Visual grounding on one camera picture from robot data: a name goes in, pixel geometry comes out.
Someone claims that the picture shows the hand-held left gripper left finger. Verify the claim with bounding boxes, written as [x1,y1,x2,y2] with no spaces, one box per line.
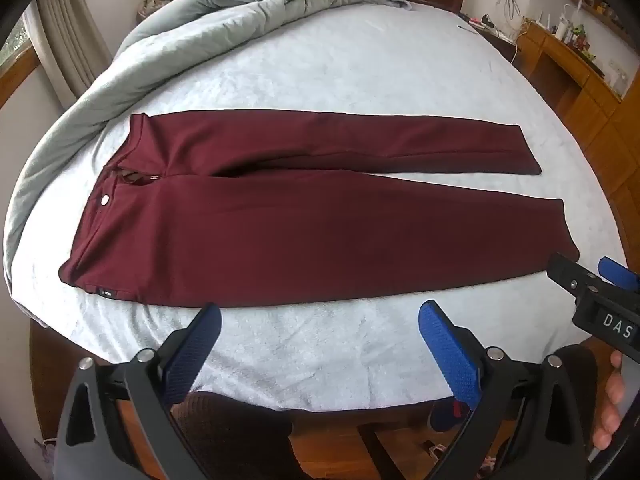
[52,302,223,480]

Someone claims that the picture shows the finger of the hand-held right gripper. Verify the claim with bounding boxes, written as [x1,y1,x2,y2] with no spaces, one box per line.
[599,256,640,292]
[546,254,598,307]

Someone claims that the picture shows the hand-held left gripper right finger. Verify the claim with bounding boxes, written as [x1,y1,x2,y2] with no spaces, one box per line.
[417,300,608,480]

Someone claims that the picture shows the maroon pants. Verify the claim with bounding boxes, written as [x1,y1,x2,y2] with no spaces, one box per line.
[57,110,581,307]

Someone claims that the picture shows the person's right hand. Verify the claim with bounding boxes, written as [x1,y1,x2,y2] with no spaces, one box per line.
[593,350,626,453]

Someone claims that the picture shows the wooden desk cabinet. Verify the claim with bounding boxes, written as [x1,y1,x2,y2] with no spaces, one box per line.
[515,20,640,271]

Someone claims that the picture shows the cluster of small desk items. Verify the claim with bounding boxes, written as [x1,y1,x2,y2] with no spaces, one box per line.
[542,2,601,61]

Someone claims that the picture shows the power strip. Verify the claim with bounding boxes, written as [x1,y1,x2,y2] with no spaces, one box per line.
[457,12,516,43]

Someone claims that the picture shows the grey duvet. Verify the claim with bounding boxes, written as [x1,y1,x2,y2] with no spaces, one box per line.
[2,0,413,321]

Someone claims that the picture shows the white fleece bed sheet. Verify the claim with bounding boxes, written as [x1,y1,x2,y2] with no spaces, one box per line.
[10,0,631,406]

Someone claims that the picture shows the beige curtain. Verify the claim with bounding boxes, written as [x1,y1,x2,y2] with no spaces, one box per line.
[35,0,118,111]

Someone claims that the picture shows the wooden bed frame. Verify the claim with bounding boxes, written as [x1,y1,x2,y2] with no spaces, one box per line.
[27,317,116,441]

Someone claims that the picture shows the wooden wall shelf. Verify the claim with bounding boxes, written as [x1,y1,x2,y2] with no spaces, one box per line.
[562,0,636,36]

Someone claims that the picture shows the wooden window frame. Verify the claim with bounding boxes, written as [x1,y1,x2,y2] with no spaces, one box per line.
[0,12,42,81]

